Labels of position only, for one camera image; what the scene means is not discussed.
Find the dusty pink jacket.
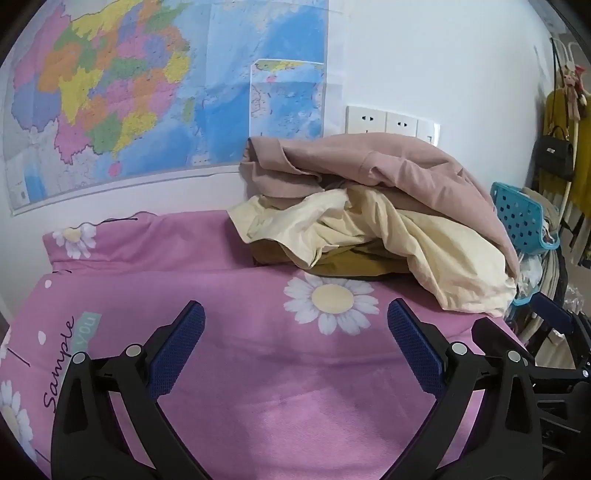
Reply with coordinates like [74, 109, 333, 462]
[240, 133, 519, 275]

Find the colourful wall map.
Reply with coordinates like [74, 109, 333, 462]
[1, 1, 346, 213]

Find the yellow hanging garment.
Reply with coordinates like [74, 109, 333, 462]
[537, 87, 591, 264]

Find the blue perforated plastic basket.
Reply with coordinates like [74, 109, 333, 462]
[491, 182, 560, 307]

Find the pink daisy bed sheet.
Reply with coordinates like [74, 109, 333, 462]
[0, 209, 528, 480]

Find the black handbag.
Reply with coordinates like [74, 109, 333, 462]
[533, 125, 575, 182]

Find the cream yellow garment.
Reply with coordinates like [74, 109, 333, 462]
[228, 186, 517, 316]

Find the white wall socket panel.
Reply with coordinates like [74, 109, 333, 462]
[346, 105, 441, 146]

